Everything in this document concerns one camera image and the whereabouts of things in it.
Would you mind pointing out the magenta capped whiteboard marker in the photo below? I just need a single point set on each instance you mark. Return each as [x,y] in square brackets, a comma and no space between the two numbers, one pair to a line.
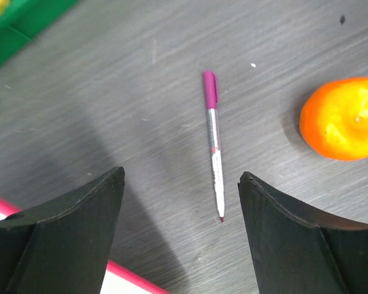
[211,102]

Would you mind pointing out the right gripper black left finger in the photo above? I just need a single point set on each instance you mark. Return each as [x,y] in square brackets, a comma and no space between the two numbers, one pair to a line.
[62,245]

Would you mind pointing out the green plastic tray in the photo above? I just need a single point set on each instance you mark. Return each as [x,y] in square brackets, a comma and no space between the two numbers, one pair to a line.
[22,21]

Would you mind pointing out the pink framed whiteboard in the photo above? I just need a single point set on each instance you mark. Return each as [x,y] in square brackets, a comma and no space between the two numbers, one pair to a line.
[117,278]

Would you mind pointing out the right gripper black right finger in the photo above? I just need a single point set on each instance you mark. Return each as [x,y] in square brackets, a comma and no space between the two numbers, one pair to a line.
[298,248]

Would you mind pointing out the orange ball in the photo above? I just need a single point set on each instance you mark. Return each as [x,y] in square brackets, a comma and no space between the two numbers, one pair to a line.
[334,119]

